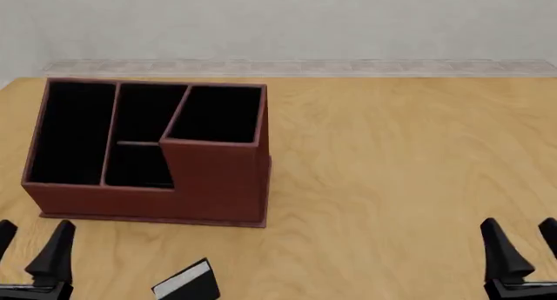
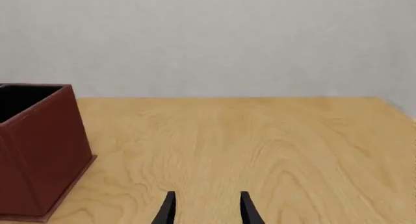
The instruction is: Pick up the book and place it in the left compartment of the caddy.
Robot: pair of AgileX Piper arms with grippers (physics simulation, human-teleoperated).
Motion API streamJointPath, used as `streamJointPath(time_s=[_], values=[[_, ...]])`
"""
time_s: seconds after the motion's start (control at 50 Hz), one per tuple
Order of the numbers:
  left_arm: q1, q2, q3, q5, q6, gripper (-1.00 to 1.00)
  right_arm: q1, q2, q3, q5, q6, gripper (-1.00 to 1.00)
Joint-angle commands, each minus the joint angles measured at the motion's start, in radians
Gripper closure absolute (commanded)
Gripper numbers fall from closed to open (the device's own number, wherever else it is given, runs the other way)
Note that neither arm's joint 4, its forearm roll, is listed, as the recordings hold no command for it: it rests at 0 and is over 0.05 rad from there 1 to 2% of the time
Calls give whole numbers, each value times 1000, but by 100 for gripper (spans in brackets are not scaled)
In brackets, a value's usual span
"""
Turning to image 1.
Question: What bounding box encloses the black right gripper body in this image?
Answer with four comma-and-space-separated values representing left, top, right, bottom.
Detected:
483, 277, 557, 300

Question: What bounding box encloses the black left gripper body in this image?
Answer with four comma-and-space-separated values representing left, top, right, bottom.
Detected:
0, 281, 74, 300

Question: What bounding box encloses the red-brown desk caddy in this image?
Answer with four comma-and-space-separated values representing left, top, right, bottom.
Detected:
20, 77, 272, 230

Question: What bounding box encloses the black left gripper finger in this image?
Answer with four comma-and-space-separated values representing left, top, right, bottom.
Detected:
24, 219, 77, 287
0, 219, 19, 262

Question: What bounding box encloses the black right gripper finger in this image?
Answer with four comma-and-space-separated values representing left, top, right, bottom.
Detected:
538, 217, 557, 258
480, 217, 536, 285

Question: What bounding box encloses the black book with white pages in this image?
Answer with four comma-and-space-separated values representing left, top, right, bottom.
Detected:
151, 257, 222, 300

